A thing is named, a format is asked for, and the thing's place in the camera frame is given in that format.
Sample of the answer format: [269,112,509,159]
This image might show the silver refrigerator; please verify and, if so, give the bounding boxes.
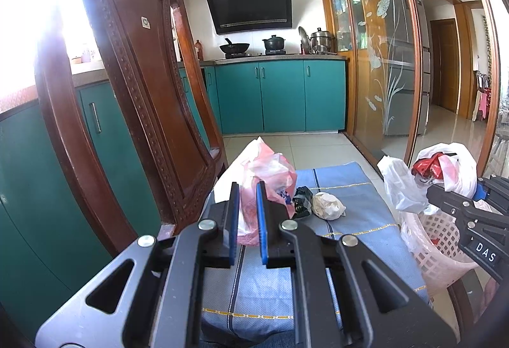
[384,0,432,138]

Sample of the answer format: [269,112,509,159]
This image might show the bright window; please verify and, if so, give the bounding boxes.
[0,0,100,102]

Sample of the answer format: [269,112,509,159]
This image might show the black range hood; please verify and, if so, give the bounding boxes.
[204,0,292,35]

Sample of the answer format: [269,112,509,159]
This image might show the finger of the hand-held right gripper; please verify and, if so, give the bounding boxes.
[426,183,484,224]
[475,175,509,213]

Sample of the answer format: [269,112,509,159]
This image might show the carved wooden chair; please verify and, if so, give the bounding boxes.
[34,0,229,257]

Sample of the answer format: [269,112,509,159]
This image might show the pink plastic bag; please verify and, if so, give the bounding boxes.
[237,136,298,247]

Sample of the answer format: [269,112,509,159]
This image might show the red foil wrapper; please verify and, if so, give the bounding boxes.
[412,152,456,185]

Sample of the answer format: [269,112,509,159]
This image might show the black wok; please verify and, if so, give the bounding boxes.
[220,38,251,56]

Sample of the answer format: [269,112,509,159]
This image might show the gas stove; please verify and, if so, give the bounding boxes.
[223,51,288,59]

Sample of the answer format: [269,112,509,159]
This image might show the etched glass sliding door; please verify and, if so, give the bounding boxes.
[322,0,422,166]
[457,0,509,189]

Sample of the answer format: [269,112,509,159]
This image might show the brown wooden door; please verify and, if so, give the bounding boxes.
[430,18,460,114]

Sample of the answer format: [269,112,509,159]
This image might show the steel stock pot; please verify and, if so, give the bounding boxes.
[310,28,335,54]

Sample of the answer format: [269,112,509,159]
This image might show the teal lower cabinets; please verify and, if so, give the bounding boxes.
[0,59,347,333]

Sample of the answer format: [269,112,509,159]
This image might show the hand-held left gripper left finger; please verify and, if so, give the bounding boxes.
[36,182,241,348]

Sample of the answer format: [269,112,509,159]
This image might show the blue striped cloth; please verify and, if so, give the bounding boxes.
[201,162,432,348]

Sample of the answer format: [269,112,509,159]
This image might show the crumpled white paper ball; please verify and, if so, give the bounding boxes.
[311,191,346,220]

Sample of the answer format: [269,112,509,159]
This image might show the white plastic bag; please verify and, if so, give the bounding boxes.
[417,142,478,201]
[377,155,440,215]

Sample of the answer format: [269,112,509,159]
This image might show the black cooking pot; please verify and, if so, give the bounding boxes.
[261,35,286,53]

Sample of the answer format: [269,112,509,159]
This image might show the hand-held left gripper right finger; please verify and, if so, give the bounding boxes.
[255,180,459,348]

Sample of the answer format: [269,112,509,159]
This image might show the steel pot lid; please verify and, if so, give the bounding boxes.
[298,26,311,54]

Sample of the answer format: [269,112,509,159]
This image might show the dark crumpled wrapper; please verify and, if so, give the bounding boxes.
[292,186,315,219]

